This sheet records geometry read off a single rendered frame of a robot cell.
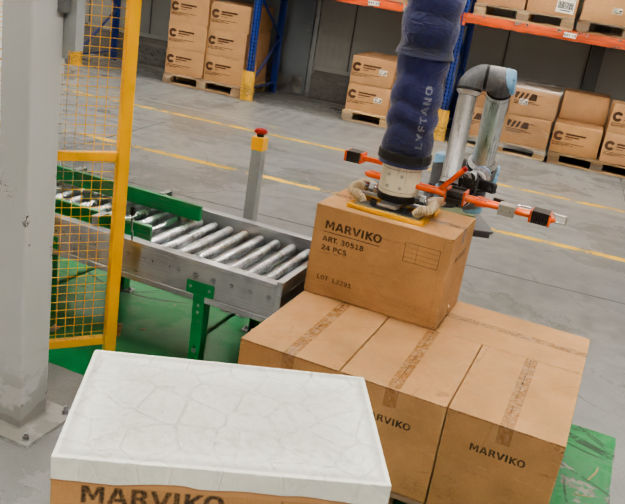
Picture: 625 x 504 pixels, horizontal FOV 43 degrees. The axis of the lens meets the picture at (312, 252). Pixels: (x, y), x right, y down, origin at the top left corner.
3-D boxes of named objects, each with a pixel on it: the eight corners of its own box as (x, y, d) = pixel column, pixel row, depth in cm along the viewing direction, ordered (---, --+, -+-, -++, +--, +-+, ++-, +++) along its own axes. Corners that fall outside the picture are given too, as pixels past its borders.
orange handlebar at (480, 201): (339, 171, 348) (340, 163, 347) (362, 161, 375) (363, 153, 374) (553, 226, 318) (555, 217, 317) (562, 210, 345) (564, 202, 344)
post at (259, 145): (229, 310, 450) (251, 136, 417) (235, 306, 456) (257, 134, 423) (240, 314, 448) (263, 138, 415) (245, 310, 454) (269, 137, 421)
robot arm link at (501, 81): (464, 174, 430) (488, 56, 373) (496, 180, 427) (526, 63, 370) (459, 193, 420) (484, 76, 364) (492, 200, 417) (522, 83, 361)
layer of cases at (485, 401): (228, 429, 312) (240, 337, 299) (324, 339, 400) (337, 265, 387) (536, 546, 273) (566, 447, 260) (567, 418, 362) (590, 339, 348)
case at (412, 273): (303, 289, 351) (317, 202, 338) (337, 265, 387) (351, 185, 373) (434, 330, 331) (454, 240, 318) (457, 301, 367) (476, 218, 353)
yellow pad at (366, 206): (345, 206, 339) (347, 195, 337) (354, 202, 348) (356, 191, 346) (422, 227, 328) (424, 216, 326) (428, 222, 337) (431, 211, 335)
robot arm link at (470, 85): (462, 57, 369) (430, 202, 376) (489, 62, 367) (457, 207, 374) (462, 62, 380) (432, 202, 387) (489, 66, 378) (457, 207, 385)
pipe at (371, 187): (348, 197, 339) (351, 184, 338) (368, 187, 362) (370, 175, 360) (425, 218, 328) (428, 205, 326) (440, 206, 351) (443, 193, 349)
